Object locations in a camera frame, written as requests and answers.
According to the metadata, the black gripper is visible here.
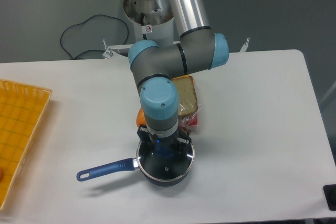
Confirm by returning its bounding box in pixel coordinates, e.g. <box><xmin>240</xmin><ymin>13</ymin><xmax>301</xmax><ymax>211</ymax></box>
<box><xmin>137</xmin><ymin>124</ymin><xmax>191</xmax><ymax>153</ymax></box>

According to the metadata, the glass pot lid blue knob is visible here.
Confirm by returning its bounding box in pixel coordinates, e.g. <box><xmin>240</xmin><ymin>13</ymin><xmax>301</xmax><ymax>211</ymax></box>
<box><xmin>136</xmin><ymin>141</ymin><xmax>195</xmax><ymax>186</ymax></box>

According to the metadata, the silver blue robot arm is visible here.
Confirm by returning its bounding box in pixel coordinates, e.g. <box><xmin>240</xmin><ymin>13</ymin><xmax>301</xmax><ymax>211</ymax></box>
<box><xmin>128</xmin><ymin>0</ymin><xmax>229</xmax><ymax>146</ymax></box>

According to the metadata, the orange baguette bread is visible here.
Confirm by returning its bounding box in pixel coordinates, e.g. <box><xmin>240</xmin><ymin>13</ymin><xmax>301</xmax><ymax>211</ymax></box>
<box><xmin>136</xmin><ymin>108</ymin><xmax>146</xmax><ymax>127</ymax></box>

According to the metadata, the red toy food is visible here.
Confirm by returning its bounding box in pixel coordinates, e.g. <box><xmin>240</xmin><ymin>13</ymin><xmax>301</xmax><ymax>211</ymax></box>
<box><xmin>188</xmin><ymin>115</ymin><xmax>198</xmax><ymax>126</ymax></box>

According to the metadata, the wrapped bread slice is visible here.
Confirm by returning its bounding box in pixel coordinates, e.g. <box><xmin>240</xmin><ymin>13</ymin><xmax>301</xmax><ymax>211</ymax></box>
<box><xmin>172</xmin><ymin>75</ymin><xmax>200</xmax><ymax>134</ymax></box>

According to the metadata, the yellow plastic basket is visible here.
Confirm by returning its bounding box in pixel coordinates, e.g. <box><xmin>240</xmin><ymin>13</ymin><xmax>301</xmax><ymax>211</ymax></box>
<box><xmin>1</xmin><ymin>79</ymin><xmax>53</xmax><ymax>210</ymax></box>

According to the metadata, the black device table corner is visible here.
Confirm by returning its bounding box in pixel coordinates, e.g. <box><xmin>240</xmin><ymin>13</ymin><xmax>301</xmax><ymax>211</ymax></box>
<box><xmin>323</xmin><ymin>184</ymin><xmax>336</xmax><ymax>211</ymax></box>

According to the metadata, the blue saucepan with handle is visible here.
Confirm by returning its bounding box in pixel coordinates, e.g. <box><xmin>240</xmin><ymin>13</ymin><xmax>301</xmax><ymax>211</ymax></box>
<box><xmin>76</xmin><ymin>140</ymin><xmax>196</xmax><ymax>187</ymax></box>

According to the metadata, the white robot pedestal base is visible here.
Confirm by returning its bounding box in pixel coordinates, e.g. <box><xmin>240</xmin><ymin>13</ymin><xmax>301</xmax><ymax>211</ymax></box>
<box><xmin>102</xmin><ymin>0</ymin><xmax>250</xmax><ymax>59</ymax></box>

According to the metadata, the black cable on floor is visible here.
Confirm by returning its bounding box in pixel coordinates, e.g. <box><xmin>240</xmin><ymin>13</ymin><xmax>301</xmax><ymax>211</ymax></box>
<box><xmin>60</xmin><ymin>14</ymin><xmax>130</xmax><ymax>60</ymax></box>

